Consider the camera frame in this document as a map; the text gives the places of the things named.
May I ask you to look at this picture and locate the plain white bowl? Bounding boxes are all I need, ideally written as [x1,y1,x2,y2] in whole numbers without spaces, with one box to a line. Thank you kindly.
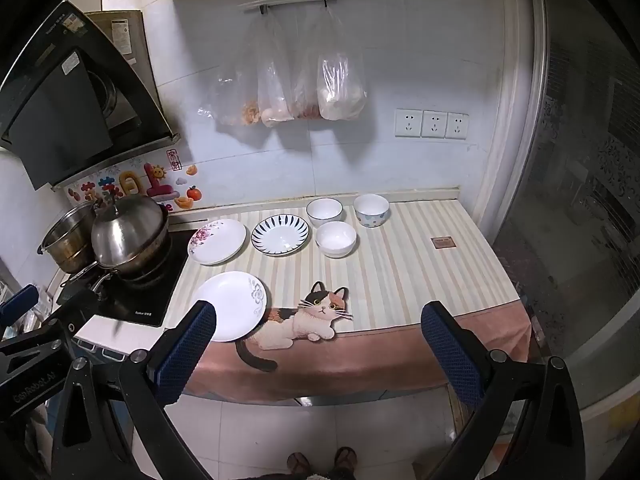
[315,220,358,258]

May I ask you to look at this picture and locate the colourful wall stickers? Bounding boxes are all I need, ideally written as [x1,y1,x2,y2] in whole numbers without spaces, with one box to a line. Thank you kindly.
[66,147,202,214]

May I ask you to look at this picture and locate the steel hood chimney cover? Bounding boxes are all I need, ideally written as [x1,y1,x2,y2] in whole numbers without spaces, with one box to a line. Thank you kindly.
[84,10,162,128]

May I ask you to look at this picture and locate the frosted glass door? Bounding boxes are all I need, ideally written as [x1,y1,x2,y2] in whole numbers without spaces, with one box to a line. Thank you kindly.
[492,0,640,413]

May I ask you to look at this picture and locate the pink floral white plate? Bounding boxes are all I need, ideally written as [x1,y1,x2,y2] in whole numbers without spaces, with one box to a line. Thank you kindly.
[187,219,248,266]

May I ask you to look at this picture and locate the person's right foot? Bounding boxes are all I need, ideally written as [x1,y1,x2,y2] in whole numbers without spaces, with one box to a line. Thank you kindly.
[332,447,359,477]

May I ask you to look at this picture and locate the person's left foot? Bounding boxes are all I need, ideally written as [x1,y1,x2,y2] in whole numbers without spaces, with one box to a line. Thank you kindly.
[287,452,312,477]

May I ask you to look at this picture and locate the white bowl coloured dots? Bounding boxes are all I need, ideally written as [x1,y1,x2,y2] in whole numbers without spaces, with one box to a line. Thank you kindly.
[353,193,391,228]

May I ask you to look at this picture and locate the clear bag white contents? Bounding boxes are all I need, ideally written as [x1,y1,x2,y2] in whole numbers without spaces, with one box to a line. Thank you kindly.
[315,7,369,122]

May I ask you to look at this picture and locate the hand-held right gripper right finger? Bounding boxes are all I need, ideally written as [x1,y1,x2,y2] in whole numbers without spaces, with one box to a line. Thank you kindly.
[421,301,586,480]

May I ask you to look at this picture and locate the black range hood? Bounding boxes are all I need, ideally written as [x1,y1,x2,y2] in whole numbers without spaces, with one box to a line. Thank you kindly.
[0,0,182,192]

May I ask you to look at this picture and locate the white plate grey flower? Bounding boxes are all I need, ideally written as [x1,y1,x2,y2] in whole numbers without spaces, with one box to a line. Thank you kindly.
[191,271,271,343]

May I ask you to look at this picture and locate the white bowl dark rim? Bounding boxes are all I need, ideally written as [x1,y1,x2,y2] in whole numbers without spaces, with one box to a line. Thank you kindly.
[306,198,344,228]

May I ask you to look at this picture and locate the black induction cooktop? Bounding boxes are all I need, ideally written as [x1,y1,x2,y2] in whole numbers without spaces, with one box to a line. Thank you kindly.
[55,227,202,329]

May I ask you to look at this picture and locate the striped cat print tablecloth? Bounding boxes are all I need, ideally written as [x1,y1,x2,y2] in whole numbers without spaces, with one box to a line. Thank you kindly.
[165,199,532,405]

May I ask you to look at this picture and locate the person's foot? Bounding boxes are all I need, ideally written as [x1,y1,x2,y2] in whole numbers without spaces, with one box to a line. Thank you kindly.
[287,452,312,477]
[332,447,359,477]

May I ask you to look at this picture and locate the blue striped plate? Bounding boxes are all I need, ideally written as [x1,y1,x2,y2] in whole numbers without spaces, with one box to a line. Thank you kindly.
[250,214,311,257]

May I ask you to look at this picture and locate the steel stock pot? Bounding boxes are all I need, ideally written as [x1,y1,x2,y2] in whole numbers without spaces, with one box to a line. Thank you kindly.
[40,202,99,274]

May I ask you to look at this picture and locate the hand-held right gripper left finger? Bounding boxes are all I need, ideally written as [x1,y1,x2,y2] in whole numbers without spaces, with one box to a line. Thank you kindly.
[50,300,218,480]

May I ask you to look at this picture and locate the clear plastic bag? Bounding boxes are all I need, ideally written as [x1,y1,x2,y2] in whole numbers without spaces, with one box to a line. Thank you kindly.
[257,14,297,126]
[199,14,266,129]

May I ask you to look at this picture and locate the clear bag red contents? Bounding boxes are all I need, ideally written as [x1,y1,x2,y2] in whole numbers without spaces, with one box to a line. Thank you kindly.
[290,10,325,122]

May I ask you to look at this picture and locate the white door frame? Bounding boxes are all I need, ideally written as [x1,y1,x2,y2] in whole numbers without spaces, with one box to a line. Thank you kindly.
[471,0,547,235]

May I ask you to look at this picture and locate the white wall socket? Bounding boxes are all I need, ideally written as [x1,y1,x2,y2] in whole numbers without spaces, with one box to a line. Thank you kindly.
[421,110,449,139]
[394,108,425,138]
[446,112,471,141]

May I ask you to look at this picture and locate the steel wok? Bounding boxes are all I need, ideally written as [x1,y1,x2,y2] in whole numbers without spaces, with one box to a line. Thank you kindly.
[62,212,174,292]

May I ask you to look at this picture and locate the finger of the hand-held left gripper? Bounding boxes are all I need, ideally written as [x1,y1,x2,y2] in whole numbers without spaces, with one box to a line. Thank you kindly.
[0,284,40,328]
[0,287,101,357]

